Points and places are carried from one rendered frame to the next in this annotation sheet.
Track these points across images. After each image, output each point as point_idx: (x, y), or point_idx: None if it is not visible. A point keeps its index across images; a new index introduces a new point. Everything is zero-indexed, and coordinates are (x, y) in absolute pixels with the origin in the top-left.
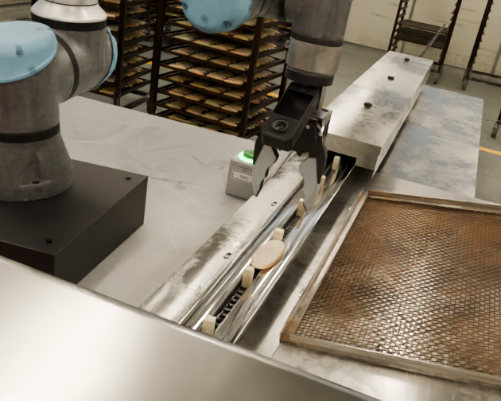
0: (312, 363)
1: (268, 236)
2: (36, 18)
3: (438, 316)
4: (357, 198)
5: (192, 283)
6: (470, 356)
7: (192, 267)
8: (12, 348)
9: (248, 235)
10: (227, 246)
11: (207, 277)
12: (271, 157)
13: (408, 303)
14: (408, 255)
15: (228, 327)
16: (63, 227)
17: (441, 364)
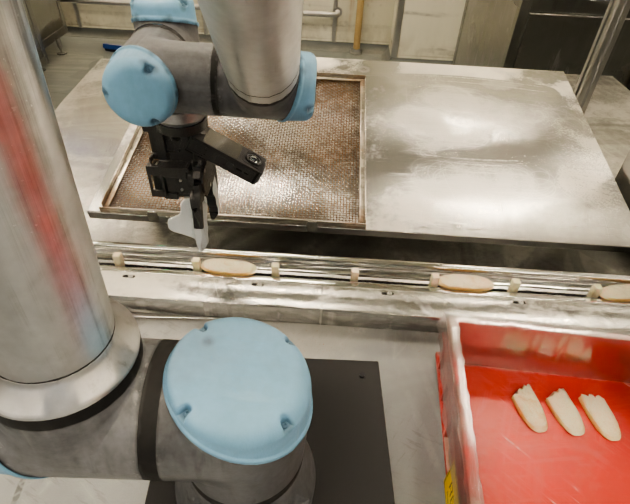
0: (377, 212)
1: (193, 274)
2: (123, 384)
3: (308, 164)
4: (126, 208)
5: (314, 293)
6: (342, 154)
7: (291, 299)
8: None
9: (210, 280)
10: (240, 288)
11: (299, 288)
12: (206, 207)
13: (297, 176)
14: (228, 178)
15: (342, 269)
16: (332, 377)
17: (355, 163)
